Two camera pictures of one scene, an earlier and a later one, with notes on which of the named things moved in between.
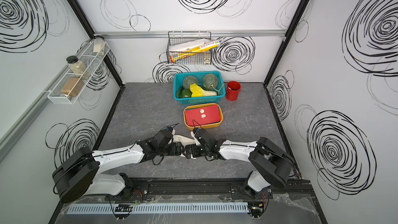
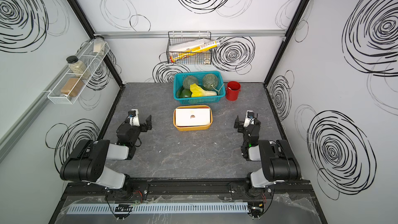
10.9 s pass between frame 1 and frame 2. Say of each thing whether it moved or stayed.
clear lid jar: stayed
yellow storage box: moved
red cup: stayed
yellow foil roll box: stayed
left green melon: stayed
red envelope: moved
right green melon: stayed
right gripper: moved
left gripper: moved
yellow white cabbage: stayed
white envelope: moved
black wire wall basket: stayed
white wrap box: stayed
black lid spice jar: stayed
